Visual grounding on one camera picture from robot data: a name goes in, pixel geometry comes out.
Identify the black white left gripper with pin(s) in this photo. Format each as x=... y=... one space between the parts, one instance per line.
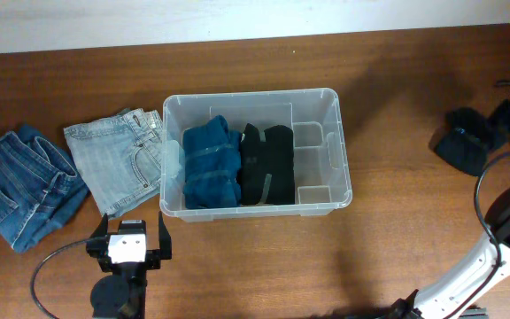
x=96 y=246

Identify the black fuzzy garment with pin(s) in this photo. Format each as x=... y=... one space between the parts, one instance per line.
x=466 y=139

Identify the teal blue garment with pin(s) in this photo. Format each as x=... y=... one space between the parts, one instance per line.
x=212 y=163

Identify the clear plastic storage bin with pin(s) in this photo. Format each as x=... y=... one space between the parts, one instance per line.
x=321 y=171

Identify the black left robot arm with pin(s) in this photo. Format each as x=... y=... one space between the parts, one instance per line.
x=121 y=294

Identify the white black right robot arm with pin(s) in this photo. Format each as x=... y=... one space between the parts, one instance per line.
x=484 y=266

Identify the light blue folded jeans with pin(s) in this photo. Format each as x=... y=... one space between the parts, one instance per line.
x=119 y=158

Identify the dark blue folded jeans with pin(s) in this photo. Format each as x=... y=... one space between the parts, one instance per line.
x=40 y=188

